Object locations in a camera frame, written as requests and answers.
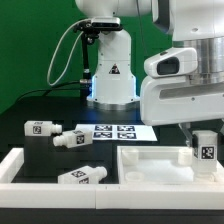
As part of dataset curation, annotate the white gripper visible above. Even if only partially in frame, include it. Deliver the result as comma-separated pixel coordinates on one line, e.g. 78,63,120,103
140,76,224,147

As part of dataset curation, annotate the white square tabletop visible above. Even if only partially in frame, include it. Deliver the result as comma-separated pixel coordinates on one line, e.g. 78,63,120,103
117,146,224,185

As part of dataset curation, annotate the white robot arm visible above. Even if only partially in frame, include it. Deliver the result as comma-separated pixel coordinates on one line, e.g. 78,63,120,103
75,0,224,126

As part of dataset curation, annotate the paper with marker tags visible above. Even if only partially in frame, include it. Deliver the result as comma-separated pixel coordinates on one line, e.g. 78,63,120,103
76,124,157,141

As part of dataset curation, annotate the white U-shaped fence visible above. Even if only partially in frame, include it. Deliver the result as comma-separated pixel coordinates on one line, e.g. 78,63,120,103
0,148,224,210

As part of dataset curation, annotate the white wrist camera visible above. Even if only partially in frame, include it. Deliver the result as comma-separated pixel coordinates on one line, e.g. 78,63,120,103
144,48,187,79

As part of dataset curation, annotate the black camera on stand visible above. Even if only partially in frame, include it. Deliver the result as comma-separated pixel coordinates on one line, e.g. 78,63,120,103
73,17,123,99

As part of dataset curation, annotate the grey cable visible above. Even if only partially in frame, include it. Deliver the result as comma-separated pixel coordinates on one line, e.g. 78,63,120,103
46,18,88,88

